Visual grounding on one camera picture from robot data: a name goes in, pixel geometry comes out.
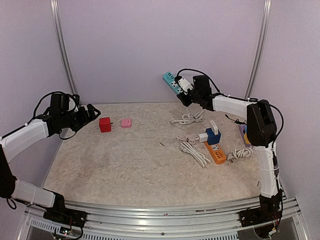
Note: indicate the blue cube adapter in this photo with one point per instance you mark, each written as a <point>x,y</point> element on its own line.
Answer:
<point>212,139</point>

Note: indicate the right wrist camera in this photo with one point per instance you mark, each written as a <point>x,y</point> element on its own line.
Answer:
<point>184,84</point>

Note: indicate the white plug adapter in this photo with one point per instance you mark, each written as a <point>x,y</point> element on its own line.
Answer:
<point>214,127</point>

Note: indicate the orange power strip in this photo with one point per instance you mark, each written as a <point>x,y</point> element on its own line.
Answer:
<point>216,153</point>

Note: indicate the pink plug adapter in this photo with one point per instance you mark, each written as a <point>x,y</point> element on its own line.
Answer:
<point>126,123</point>

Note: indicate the aluminium front frame rail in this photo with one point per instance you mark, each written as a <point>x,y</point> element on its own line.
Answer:
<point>202,221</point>

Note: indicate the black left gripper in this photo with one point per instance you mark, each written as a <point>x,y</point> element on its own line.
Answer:
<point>85,119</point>

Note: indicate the right aluminium corner post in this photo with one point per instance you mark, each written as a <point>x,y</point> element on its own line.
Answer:
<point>260,47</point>

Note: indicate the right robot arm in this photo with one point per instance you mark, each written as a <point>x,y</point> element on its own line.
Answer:
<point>261,132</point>

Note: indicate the white usb charger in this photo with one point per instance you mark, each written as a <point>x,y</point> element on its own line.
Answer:
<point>202,137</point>

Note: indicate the purple power strip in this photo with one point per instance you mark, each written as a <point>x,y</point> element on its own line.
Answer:
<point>243,133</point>

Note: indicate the left aluminium corner post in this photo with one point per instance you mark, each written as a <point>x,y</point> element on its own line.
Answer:
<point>54,5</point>

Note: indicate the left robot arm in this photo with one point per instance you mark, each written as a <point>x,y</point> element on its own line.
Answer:
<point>64,112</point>

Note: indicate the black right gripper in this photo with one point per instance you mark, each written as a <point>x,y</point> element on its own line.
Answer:
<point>186,101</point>

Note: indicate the red cube socket adapter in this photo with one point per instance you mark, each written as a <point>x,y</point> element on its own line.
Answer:
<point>105,124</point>

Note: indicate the aluminium corner post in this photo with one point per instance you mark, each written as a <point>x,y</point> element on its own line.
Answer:
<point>54,5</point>
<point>260,47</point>

